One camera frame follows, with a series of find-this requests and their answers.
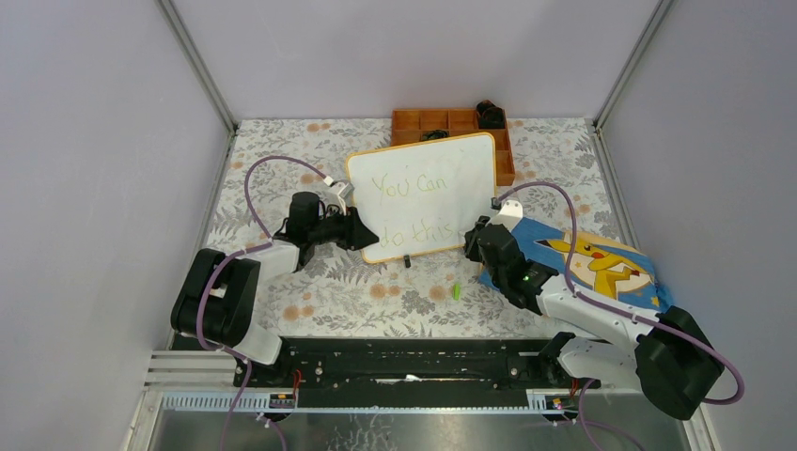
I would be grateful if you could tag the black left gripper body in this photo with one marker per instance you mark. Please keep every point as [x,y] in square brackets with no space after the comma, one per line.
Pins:
[334,229]

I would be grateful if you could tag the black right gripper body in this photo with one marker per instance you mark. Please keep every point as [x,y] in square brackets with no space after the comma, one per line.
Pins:
[474,253]

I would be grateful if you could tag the yellow framed whiteboard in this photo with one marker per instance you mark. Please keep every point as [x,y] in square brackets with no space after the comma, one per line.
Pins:
[422,198]

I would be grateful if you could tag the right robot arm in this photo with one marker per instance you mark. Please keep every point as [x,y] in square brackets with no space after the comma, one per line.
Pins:
[663,355]

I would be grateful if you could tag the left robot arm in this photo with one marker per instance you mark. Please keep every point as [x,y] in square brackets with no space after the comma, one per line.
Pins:
[217,299]

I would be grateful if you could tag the blue pikachu cloth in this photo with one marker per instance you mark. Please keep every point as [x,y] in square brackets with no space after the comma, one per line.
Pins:
[608,267]

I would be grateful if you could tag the orange wooden compartment tray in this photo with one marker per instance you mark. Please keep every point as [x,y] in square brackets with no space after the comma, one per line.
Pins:
[409,126]

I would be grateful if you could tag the dark rolled sock middle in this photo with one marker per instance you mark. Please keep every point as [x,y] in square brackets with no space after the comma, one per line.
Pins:
[434,135]

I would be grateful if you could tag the dark rolled sock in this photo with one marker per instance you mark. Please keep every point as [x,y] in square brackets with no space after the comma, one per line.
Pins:
[490,116]
[434,135]

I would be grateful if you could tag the dark rolled sock upper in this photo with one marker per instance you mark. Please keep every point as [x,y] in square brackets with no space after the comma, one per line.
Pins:
[490,116]

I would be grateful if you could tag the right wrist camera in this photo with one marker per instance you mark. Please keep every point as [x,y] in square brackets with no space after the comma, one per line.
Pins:
[509,213]

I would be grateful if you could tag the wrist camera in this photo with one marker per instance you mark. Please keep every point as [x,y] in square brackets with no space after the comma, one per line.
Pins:
[509,213]
[338,193]

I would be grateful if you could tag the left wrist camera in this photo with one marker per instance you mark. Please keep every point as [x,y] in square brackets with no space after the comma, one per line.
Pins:
[338,193]

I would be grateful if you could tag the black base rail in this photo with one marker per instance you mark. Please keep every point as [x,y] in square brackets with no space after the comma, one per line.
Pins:
[410,373]

